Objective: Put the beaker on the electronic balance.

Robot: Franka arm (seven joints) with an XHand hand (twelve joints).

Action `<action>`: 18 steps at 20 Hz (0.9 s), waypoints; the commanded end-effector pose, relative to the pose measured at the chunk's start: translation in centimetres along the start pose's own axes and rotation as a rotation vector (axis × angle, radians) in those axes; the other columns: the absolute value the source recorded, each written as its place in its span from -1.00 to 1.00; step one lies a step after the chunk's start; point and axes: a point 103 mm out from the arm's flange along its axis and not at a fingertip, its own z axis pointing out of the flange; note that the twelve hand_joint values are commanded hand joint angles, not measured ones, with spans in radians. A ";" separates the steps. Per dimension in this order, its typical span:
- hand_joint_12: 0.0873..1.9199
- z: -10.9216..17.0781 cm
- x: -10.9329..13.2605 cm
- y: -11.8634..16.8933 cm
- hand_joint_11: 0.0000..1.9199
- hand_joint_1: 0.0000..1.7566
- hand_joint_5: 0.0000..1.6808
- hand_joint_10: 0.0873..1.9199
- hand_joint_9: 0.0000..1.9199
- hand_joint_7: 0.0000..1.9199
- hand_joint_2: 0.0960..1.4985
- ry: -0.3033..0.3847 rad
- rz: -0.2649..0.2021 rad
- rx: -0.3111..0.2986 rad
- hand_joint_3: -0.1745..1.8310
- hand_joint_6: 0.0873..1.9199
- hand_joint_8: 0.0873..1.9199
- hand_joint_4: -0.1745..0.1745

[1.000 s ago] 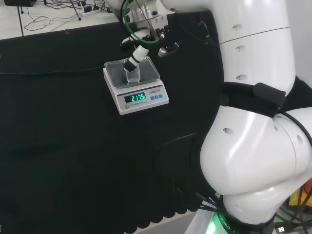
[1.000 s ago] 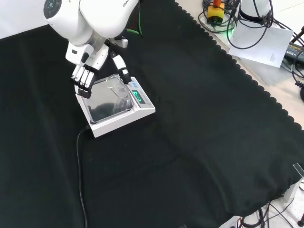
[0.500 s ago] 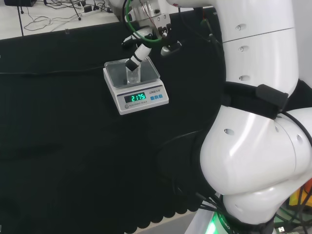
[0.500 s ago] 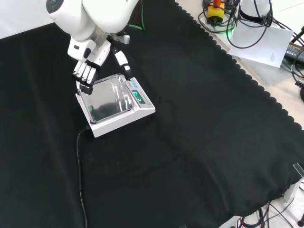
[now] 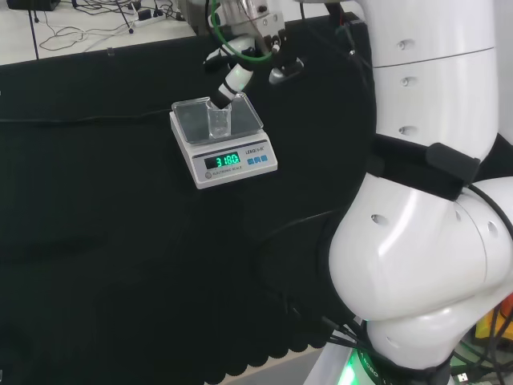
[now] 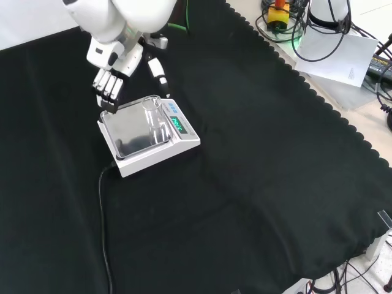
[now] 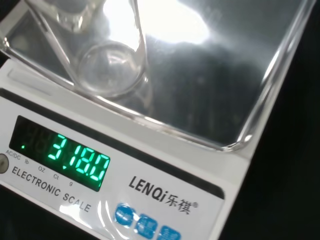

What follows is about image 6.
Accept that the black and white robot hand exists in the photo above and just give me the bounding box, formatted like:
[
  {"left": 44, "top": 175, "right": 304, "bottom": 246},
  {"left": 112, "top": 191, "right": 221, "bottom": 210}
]
[{"left": 92, "top": 36, "right": 172, "bottom": 115}]

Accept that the clear glass beaker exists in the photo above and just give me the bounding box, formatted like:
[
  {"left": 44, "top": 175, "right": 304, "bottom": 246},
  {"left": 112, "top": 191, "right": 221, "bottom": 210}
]
[{"left": 141, "top": 95, "right": 173, "bottom": 145}]

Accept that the white electronic balance steel pan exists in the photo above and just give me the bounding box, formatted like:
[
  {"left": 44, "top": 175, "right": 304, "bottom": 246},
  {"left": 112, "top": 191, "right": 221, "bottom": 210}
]
[{"left": 97, "top": 97, "right": 202, "bottom": 179}]

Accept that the yellow stop button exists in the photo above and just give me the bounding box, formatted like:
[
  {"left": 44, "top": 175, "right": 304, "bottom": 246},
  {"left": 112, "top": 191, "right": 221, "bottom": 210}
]
[{"left": 266, "top": 0, "right": 291, "bottom": 33}]

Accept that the black bench cloth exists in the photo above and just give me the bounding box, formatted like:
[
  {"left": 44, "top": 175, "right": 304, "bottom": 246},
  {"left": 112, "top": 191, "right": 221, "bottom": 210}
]
[{"left": 0, "top": 0, "right": 392, "bottom": 294}]

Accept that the pale board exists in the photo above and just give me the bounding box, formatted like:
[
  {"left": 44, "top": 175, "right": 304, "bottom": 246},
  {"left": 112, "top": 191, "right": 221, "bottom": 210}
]
[{"left": 295, "top": 29, "right": 380, "bottom": 89}]

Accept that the black power adapter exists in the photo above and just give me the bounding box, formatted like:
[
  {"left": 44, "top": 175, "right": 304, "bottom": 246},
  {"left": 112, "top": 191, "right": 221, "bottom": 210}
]
[{"left": 366, "top": 52, "right": 392, "bottom": 81}]

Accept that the green cable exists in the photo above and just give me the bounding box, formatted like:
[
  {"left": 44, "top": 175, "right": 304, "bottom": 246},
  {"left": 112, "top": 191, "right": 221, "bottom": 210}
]
[{"left": 166, "top": 0, "right": 191, "bottom": 33}]

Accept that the black balance power cable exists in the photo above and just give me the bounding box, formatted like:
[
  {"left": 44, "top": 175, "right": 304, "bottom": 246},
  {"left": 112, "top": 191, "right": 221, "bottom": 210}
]
[{"left": 98, "top": 163, "right": 118, "bottom": 294}]

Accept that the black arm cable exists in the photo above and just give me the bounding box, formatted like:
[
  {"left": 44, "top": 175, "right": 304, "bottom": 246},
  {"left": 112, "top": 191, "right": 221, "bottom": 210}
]
[{"left": 290, "top": 0, "right": 379, "bottom": 62}]

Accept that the aluminium frame post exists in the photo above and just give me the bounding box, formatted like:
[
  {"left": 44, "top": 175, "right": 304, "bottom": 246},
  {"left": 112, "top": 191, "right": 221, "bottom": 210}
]
[{"left": 363, "top": 227, "right": 392, "bottom": 262}]

